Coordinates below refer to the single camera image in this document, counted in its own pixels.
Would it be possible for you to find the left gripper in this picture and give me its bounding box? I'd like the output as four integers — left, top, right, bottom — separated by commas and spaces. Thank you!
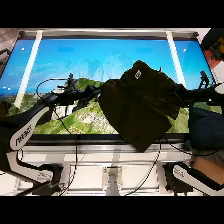
83, 84, 102, 101

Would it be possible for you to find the black garment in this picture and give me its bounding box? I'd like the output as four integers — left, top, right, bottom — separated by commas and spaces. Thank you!
98, 59, 188, 153

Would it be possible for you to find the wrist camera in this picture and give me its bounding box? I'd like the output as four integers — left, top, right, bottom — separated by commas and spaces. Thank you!
64, 72, 77, 91
198, 70, 212, 90

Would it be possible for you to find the black cable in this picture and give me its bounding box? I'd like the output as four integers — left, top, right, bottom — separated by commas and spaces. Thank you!
162, 133, 224, 158
124, 133, 163, 196
34, 77, 80, 196

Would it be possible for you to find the silver frame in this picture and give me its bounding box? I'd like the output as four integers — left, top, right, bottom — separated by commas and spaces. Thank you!
0, 29, 224, 196

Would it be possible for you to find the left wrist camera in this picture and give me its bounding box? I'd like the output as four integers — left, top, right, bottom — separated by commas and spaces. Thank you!
64, 72, 77, 91

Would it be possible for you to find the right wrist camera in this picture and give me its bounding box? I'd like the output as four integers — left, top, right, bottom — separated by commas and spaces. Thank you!
198, 70, 212, 90

